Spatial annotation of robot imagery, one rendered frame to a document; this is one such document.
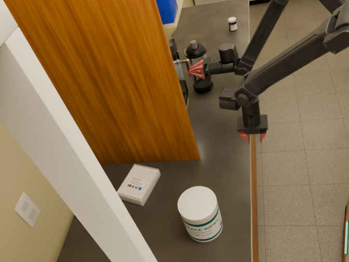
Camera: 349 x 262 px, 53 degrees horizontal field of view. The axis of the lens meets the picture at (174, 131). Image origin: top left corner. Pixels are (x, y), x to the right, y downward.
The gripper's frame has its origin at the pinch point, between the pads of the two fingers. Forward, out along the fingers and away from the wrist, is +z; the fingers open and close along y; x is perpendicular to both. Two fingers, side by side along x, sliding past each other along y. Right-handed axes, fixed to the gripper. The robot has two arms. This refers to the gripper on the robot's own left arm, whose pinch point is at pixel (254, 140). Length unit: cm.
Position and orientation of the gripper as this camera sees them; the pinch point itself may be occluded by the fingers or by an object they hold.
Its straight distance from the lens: 129.5
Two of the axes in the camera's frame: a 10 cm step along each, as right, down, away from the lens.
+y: -9.6, 0.6, 2.6
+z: 2.3, 7.0, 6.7
